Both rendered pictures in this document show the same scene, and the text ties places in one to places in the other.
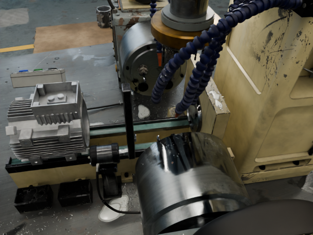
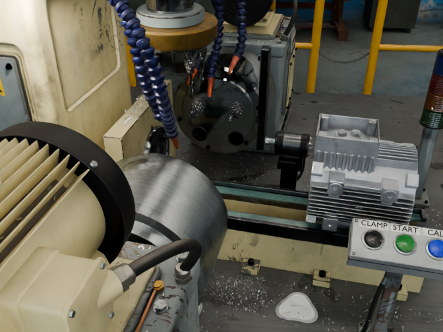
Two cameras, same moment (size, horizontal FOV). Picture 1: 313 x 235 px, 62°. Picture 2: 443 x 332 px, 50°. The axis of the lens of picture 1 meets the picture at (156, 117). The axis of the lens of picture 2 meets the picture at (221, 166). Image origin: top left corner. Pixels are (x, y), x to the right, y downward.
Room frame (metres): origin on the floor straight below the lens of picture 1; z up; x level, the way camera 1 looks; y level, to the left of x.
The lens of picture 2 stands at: (1.43, 0.40, 1.59)
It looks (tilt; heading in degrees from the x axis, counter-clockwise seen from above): 32 degrees down; 204
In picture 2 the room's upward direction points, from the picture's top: straight up
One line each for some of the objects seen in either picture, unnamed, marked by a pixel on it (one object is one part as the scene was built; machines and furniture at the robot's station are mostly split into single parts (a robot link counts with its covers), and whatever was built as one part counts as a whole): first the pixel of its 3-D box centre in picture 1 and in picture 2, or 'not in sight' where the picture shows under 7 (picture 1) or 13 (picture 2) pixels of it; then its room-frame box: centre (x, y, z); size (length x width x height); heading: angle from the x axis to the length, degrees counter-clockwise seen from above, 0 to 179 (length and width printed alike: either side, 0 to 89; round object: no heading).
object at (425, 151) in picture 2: not in sight; (430, 130); (0.23, 0.45, 1.01); 0.08 x 0.08 x 0.42; 11
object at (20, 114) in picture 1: (53, 126); (358, 183); (0.55, 0.32, 1.02); 0.20 x 0.19 x 0.19; 100
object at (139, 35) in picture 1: (150, 51); (134, 261); (0.97, 0.03, 1.04); 0.37 x 0.25 x 0.25; 11
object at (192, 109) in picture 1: (192, 111); (157, 157); (0.64, -0.12, 1.02); 0.15 x 0.02 x 0.15; 11
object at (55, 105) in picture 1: (58, 102); (345, 142); (0.56, 0.28, 1.11); 0.12 x 0.11 x 0.07; 100
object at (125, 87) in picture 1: (128, 125); (264, 100); (0.46, 0.07, 1.12); 0.04 x 0.03 x 0.26; 101
